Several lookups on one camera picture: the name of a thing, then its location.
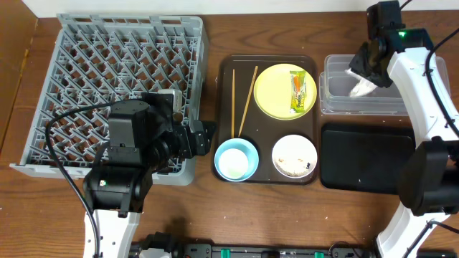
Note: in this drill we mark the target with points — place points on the clear plastic waste bin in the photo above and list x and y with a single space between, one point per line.
335 86

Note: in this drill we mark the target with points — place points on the white tissue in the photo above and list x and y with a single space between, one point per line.
363 86

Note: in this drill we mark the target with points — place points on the rice food scraps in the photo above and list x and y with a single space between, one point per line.
293 166

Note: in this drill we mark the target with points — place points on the white paper cup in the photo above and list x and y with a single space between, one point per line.
233 164

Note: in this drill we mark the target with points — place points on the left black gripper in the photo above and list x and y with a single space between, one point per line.
197 137

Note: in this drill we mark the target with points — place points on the dark brown serving tray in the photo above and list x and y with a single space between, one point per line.
260 129

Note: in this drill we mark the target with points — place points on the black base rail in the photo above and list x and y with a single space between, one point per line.
166 245

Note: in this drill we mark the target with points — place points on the yellow round plate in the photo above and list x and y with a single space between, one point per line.
272 91

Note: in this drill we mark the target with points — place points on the grey plastic dish rack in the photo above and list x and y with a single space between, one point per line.
99 59

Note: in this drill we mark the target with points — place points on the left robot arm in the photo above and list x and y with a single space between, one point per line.
143 139

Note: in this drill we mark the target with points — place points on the black waste tray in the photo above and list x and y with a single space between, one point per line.
364 158

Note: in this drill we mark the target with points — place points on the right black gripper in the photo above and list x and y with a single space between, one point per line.
366 65

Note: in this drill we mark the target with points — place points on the white bowl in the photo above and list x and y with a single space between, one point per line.
298 146

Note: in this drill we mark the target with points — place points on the green orange snack wrapper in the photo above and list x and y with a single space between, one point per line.
298 95

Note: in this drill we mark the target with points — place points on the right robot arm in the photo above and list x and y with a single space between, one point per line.
427 187

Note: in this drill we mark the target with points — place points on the light blue bowl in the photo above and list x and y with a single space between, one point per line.
247 148

